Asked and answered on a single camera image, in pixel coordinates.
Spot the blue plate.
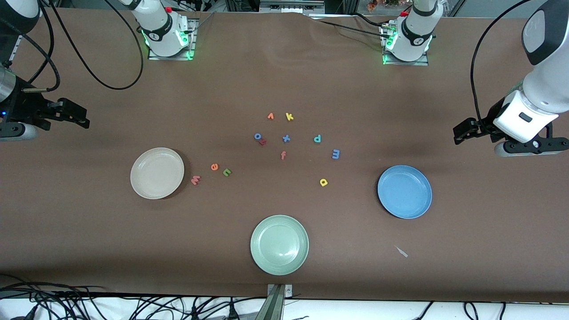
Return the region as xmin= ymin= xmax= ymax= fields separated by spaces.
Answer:
xmin=377 ymin=165 xmax=433 ymax=220

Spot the beige brown plate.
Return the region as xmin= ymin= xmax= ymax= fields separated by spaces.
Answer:
xmin=130 ymin=148 xmax=185 ymax=200

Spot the brown table cover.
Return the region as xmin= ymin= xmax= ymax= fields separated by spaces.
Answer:
xmin=0 ymin=8 xmax=569 ymax=303

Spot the green plate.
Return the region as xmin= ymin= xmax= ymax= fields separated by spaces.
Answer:
xmin=250 ymin=215 xmax=309 ymax=276

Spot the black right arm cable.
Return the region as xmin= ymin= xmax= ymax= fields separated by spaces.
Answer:
xmin=18 ymin=0 xmax=145 ymax=92

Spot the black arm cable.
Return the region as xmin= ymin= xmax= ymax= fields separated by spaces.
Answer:
xmin=470 ymin=0 xmax=534 ymax=125
xmin=18 ymin=0 xmax=145 ymax=92

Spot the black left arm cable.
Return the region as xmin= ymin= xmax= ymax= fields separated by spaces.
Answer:
xmin=470 ymin=0 xmax=534 ymax=125

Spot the aluminium frame rail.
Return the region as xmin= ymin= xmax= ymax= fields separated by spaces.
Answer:
xmin=8 ymin=35 xmax=23 ymax=67

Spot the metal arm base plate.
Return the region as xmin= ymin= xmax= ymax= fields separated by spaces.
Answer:
xmin=382 ymin=22 xmax=429 ymax=66
xmin=148 ymin=18 xmax=197 ymax=60

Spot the black base cable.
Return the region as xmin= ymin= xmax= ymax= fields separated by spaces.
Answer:
xmin=317 ymin=18 xmax=388 ymax=37
xmin=353 ymin=12 xmax=394 ymax=28

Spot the thin grey base cable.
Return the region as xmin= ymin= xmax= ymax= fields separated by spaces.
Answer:
xmin=194 ymin=12 xmax=216 ymax=32

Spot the tangled black cable bundle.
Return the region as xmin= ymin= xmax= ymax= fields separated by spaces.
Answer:
xmin=0 ymin=273 xmax=267 ymax=320

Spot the grey metal frame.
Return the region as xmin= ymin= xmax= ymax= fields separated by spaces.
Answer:
xmin=259 ymin=0 xmax=325 ymax=14

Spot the aluminium camera mount profile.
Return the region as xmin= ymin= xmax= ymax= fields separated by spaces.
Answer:
xmin=256 ymin=284 xmax=294 ymax=320

